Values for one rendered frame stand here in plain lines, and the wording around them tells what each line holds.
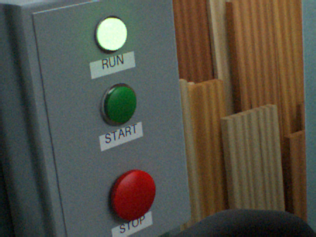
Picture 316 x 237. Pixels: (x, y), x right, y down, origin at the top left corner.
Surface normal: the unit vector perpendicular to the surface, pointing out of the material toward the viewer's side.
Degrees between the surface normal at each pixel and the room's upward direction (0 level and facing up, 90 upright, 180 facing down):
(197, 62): 87
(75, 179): 90
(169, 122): 90
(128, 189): 83
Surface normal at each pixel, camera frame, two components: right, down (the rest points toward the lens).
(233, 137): 0.50, 0.17
